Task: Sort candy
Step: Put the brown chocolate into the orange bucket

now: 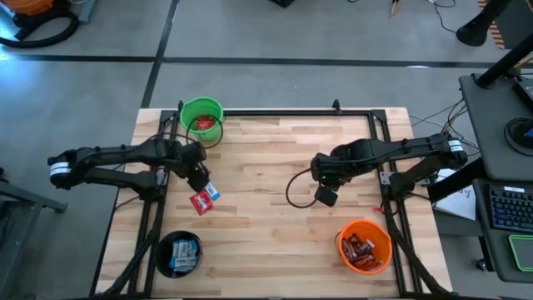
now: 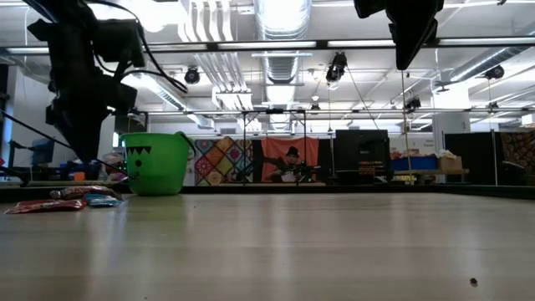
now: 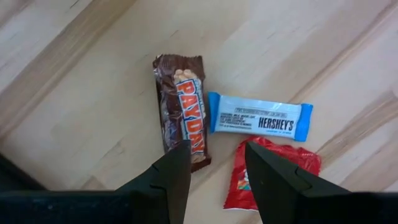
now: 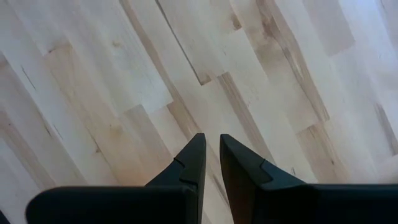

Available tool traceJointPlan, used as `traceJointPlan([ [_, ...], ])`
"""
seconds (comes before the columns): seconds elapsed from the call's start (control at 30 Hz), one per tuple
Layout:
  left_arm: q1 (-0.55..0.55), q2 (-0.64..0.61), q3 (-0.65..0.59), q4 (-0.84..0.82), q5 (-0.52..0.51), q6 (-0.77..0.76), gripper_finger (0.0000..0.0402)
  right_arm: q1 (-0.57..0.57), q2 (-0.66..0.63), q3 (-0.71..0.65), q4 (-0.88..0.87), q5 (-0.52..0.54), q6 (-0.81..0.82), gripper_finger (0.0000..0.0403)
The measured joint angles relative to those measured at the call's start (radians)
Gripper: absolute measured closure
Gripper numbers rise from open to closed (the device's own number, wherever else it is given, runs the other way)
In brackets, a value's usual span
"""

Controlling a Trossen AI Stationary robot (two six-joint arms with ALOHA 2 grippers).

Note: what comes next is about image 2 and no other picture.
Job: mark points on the colourful patchwork quilt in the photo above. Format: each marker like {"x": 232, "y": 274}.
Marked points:
{"x": 213, "y": 159}

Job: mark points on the black partition panel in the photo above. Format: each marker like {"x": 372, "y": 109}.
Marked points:
{"x": 476, "y": 154}

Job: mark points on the person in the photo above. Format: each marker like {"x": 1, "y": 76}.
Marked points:
{"x": 291, "y": 165}

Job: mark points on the dark computer monitor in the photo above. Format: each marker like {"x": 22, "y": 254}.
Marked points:
{"x": 44, "y": 152}

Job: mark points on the black aluminium frame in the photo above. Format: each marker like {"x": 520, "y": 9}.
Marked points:
{"x": 418, "y": 190}

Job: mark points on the white column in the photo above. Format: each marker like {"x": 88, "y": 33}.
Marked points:
{"x": 451, "y": 125}

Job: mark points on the black ceiling spotlight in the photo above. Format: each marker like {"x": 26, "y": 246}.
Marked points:
{"x": 336, "y": 69}
{"x": 413, "y": 103}
{"x": 495, "y": 72}
{"x": 192, "y": 76}

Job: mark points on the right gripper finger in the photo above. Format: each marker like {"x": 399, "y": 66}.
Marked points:
{"x": 411, "y": 44}

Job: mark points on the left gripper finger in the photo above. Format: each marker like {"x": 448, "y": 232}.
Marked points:
{"x": 83, "y": 142}

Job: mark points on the wooden background table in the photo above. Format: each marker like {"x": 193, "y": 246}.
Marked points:
{"x": 430, "y": 171}

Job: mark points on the black background gantry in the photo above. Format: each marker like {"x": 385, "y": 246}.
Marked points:
{"x": 88, "y": 167}

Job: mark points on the orange hanging cloth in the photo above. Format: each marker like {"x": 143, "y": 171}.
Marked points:
{"x": 276, "y": 148}

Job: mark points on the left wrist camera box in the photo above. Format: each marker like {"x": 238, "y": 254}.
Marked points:
{"x": 119, "y": 42}

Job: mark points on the blue storage bin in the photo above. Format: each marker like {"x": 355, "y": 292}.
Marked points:
{"x": 414, "y": 163}

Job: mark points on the brown cardboard box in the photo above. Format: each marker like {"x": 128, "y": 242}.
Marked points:
{"x": 450, "y": 164}

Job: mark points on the silver ventilation duct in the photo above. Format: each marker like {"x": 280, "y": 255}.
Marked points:
{"x": 480, "y": 64}

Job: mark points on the red candy packet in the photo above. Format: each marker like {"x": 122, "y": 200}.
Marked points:
{"x": 46, "y": 205}

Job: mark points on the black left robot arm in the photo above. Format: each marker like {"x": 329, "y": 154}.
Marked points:
{"x": 62, "y": 9}

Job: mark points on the white ventilation duct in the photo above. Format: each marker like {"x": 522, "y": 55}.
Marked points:
{"x": 167, "y": 98}

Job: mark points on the dark patterned cloth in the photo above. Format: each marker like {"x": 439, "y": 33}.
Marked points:
{"x": 520, "y": 146}

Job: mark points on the blue white candy bar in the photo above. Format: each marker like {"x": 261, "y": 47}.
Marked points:
{"x": 102, "y": 202}

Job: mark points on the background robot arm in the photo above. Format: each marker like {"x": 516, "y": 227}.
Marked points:
{"x": 242, "y": 169}

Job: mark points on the green plastic bucket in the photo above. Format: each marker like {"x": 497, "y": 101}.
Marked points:
{"x": 159, "y": 163}

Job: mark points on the brown candy bar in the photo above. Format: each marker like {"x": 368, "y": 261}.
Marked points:
{"x": 79, "y": 191}

